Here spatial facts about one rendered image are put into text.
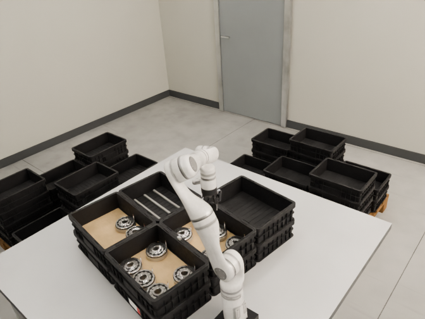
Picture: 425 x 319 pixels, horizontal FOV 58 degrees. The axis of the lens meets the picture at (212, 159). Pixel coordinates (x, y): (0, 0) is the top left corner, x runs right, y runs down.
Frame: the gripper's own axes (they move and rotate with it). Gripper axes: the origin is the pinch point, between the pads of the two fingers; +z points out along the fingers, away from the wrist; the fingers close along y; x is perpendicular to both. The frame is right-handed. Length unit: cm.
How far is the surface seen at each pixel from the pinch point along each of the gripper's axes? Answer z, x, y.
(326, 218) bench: 30, -23, 66
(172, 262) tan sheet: 17.5, 0.7, -24.4
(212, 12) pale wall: -31, 275, 247
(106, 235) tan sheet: 18, 41, -38
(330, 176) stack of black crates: 51, 18, 135
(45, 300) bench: 31, 35, -76
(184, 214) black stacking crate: 11.1, 18.3, -3.2
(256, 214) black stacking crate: 17.5, -2.8, 29.1
